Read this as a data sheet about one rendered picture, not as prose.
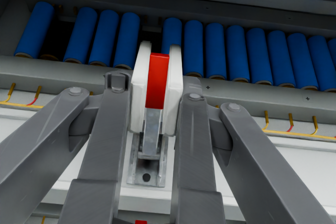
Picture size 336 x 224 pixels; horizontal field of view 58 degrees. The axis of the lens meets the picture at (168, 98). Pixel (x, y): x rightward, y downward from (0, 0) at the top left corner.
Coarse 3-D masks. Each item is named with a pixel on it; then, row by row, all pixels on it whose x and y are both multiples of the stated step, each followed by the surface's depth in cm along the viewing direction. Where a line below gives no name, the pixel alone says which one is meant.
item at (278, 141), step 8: (0, 112) 23; (8, 112) 23; (16, 112) 23; (24, 112) 23; (32, 112) 23; (272, 136) 24; (280, 144) 24; (288, 144) 24; (296, 144) 24; (304, 144) 24; (312, 144) 24; (320, 144) 24; (328, 144) 24
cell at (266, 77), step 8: (248, 32) 29; (256, 32) 29; (248, 40) 29; (256, 40) 28; (264, 40) 29; (248, 48) 29; (256, 48) 28; (264, 48) 28; (248, 56) 28; (256, 56) 27; (264, 56) 27; (256, 64) 27; (264, 64) 27; (256, 72) 26; (264, 72) 26; (256, 80) 26; (264, 80) 26; (272, 80) 26
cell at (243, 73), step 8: (232, 32) 29; (240, 32) 29; (232, 40) 28; (240, 40) 28; (232, 48) 28; (240, 48) 27; (232, 56) 27; (240, 56) 27; (232, 64) 27; (240, 64) 26; (232, 72) 26; (240, 72) 26; (248, 72) 26; (232, 80) 26; (248, 80) 26
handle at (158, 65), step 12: (156, 60) 18; (168, 60) 18; (156, 72) 19; (156, 84) 19; (156, 96) 19; (156, 108) 20; (156, 120) 20; (144, 132) 20; (156, 132) 20; (144, 144) 21; (156, 144) 21
